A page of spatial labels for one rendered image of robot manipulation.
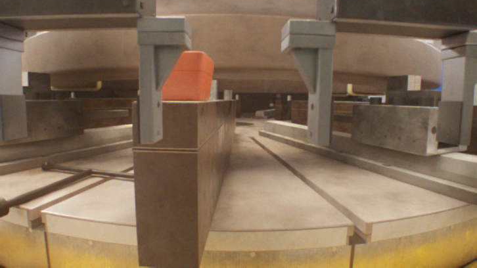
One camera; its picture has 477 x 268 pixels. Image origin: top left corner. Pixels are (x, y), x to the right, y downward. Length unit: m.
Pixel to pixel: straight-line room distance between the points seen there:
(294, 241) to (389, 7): 0.71
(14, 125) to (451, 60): 0.41
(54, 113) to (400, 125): 1.81
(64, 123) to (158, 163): 1.20
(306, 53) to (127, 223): 0.76
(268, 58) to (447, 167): 0.95
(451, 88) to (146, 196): 0.54
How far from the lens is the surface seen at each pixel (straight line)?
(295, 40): 0.21
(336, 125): 2.75
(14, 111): 0.29
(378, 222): 0.95
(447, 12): 0.27
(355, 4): 0.22
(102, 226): 0.91
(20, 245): 1.28
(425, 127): 1.30
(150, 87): 0.21
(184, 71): 0.64
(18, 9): 0.26
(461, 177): 1.34
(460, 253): 1.43
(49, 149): 1.76
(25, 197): 1.16
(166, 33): 0.21
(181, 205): 0.56
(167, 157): 0.54
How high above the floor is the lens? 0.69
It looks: 5 degrees down
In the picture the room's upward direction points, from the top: 1 degrees clockwise
